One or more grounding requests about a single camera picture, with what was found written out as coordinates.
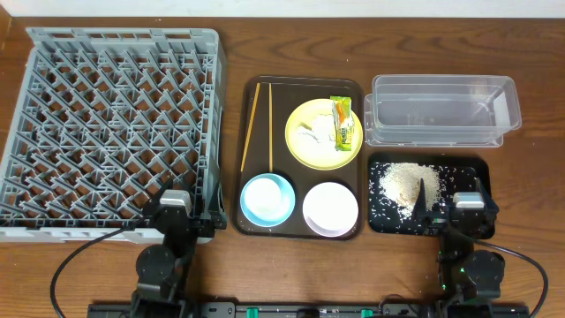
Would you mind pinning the green snack wrapper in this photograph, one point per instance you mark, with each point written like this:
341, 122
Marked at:
343, 121

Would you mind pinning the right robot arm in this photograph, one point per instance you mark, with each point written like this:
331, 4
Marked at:
470, 278

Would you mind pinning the pink white bowl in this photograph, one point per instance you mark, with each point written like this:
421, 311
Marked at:
330, 209

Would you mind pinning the white tissue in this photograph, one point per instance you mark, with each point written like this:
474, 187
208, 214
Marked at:
320, 131

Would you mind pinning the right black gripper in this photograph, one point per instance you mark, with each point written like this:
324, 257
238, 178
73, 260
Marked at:
448, 222

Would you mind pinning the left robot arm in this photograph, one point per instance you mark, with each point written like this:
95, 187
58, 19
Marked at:
163, 269

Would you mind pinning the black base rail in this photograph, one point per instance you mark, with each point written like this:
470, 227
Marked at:
230, 310

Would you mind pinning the yellow round plate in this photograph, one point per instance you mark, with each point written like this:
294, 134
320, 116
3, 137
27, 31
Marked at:
317, 156

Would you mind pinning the clear plastic container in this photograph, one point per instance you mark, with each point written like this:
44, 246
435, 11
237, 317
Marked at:
441, 111

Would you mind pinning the white cup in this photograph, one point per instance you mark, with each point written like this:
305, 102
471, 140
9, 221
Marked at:
262, 197

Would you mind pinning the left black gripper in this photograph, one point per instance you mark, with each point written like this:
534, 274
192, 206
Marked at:
177, 221

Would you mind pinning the wooden chopstick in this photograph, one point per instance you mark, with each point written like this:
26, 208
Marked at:
250, 126
270, 128

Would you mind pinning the dark brown serving tray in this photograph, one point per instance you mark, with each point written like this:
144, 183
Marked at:
288, 94

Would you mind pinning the light blue bowl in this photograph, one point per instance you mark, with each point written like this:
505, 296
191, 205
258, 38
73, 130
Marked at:
285, 208

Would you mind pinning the black rectangular tray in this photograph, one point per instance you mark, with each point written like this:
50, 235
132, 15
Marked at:
454, 174

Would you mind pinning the grey plastic dish rack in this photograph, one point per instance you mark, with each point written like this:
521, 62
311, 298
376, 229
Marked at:
104, 117

